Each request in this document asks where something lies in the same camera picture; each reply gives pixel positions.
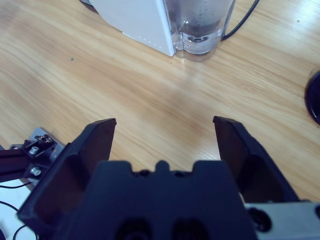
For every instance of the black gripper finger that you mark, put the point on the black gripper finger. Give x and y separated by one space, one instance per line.
62 180
257 170

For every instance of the white capsule coffee machine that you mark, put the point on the white capsule coffee machine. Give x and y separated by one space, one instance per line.
135 20

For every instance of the clear water tank black lid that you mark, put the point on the clear water tank black lid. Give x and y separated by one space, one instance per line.
200 22

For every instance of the black drip tray metal grille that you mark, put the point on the black drip tray metal grille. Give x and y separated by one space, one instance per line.
85 1

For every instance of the grey camera mount plate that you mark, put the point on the grey camera mount plate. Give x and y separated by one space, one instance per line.
41 132

